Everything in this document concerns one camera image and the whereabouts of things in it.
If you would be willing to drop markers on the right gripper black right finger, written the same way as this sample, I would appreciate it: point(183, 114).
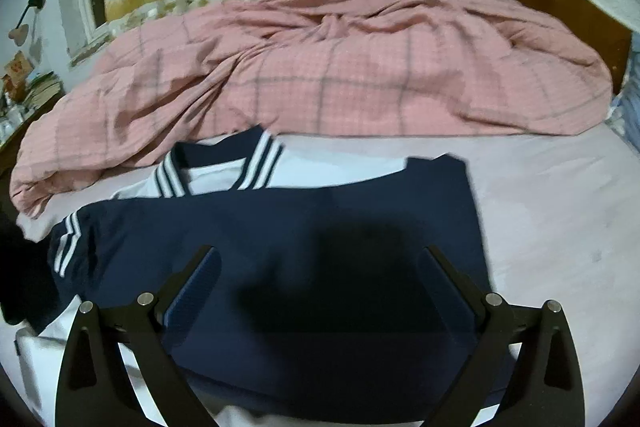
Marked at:
point(545, 386)

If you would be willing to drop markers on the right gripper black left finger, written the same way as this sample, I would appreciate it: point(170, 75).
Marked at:
point(94, 388)

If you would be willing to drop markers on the navy and white jacket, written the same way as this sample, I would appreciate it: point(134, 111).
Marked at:
point(323, 300)

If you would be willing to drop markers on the pink bed sheet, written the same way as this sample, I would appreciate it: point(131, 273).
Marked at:
point(560, 216)

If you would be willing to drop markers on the blue floral pillow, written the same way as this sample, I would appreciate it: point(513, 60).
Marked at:
point(623, 116)

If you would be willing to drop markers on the stack of books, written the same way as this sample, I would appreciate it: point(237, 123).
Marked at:
point(41, 89)

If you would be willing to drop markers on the orange snack bag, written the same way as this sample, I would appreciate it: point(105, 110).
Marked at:
point(15, 78)

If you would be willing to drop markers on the pink plaid quilt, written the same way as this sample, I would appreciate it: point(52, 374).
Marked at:
point(324, 67)

